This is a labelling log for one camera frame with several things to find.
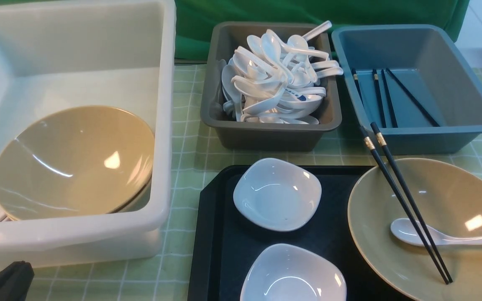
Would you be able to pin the green checked tablecloth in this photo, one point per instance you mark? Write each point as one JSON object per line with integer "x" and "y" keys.
{"x": 197, "y": 157}

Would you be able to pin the white square dish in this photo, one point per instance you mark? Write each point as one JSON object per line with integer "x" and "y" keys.
{"x": 284, "y": 272}
{"x": 277, "y": 195}

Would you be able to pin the white soup spoon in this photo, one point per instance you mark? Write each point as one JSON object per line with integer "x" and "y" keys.
{"x": 403, "y": 230}

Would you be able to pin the beige bowl in tub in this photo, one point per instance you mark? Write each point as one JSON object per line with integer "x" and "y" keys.
{"x": 87, "y": 160}

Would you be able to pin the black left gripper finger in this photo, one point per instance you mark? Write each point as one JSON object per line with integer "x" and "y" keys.
{"x": 15, "y": 281}

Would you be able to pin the black serving tray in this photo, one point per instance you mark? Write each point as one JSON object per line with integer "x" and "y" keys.
{"x": 227, "y": 244}

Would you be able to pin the pile of white spoons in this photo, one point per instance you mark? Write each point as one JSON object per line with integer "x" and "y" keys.
{"x": 276, "y": 81}

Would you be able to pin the large white plastic tub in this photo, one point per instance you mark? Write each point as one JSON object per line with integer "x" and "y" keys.
{"x": 64, "y": 54}

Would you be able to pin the grey spoon bin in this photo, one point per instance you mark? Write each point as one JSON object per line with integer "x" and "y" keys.
{"x": 226, "y": 38}

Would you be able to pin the blue chopstick bin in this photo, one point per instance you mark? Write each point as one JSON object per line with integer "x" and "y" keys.
{"x": 431, "y": 67}

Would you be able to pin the green backdrop cloth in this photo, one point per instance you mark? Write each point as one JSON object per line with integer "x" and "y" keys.
{"x": 196, "y": 19}

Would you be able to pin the beige noodle bowl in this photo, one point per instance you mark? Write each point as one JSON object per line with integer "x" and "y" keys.
{"x": 450, "y": 200}

